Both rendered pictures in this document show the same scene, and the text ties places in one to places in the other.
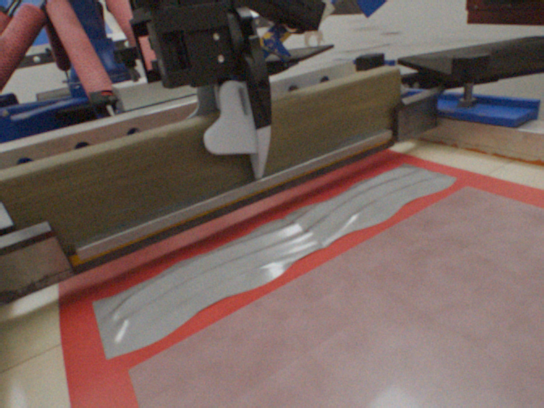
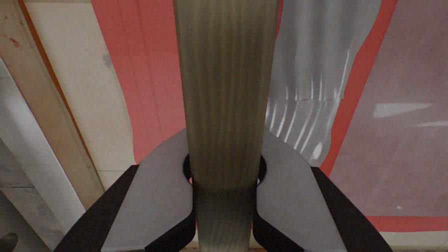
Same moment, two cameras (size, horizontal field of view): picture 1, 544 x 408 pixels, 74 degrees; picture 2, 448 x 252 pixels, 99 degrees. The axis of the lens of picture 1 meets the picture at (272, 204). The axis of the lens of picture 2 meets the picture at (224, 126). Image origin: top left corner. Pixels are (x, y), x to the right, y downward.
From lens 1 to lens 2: 0.38 m
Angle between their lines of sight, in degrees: 79
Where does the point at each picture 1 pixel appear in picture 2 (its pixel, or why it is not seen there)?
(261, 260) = (311, 146)
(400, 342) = (438, 126)
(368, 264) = (391, 87)
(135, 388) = not seen: hidden behind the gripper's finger
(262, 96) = (356, 229)
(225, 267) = not seen: hidden behind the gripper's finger
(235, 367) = (359, 187)
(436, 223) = not seen: outside the picture
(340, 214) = (330, 52)
